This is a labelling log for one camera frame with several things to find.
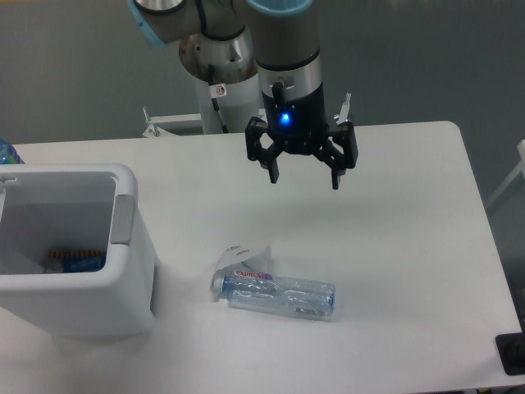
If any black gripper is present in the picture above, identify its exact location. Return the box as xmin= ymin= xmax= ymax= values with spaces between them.
xmin=244 ymin=84 xmax=358 ymax=190

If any white paper trash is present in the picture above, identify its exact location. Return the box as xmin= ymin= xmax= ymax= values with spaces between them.
xmin=210 ymin=244 xmax=273 ymax=300

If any clear plastic water bottle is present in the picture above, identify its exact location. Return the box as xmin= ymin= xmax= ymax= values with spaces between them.
xmin=210 ymin=270 xmax=336 ymax=321

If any white trash can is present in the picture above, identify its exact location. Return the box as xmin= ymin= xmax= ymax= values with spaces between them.
xmin=1 ymin=164 xmax=159 ymax=337

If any blue snack wrapper in bin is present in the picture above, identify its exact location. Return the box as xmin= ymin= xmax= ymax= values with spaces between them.
xmin=43 ymin=250 xmax=106 ymax=273

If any black device at table corner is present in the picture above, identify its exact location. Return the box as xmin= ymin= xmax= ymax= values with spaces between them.
xmin=495 ymin=332 xmax=524 ymax=376

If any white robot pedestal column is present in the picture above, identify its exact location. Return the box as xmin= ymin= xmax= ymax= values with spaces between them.
xmin=178 ymin=25 xmax=267 ymax=135

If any black cable on pedestal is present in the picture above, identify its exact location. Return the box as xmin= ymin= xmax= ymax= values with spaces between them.
xmin=207 ymin=64 xmax=230 ymax=135

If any white pedestal base frame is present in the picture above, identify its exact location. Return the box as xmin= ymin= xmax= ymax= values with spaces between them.
xmin=142 ymin=92 xmax=352 ymax=138

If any white frame at right edge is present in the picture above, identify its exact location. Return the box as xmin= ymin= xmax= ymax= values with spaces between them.
xmin=485 ymin=140 xmax=524 ymax=215

